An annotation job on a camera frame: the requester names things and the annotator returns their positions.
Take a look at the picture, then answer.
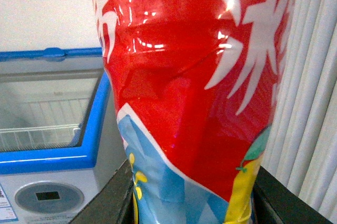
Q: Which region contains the glass sliding freezer lid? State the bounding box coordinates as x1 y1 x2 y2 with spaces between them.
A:
1 47 103 97

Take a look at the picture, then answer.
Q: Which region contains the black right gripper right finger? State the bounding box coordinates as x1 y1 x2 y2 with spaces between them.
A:
253 167 330 223

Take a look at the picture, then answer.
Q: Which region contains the red label drink bottle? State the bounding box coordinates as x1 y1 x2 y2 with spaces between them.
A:
92 0 295 223

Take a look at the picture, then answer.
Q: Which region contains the white vertical curtain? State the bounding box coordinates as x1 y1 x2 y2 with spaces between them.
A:
263 0 336 222

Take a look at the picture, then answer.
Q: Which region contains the white blue chest freezer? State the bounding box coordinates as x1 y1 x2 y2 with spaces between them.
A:
1 48 124 223

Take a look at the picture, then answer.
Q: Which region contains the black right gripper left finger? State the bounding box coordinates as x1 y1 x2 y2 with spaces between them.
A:
71 163 134 224

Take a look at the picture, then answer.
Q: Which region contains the white wire freezer basket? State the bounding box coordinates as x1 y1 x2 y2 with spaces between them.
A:
1 98 90 152

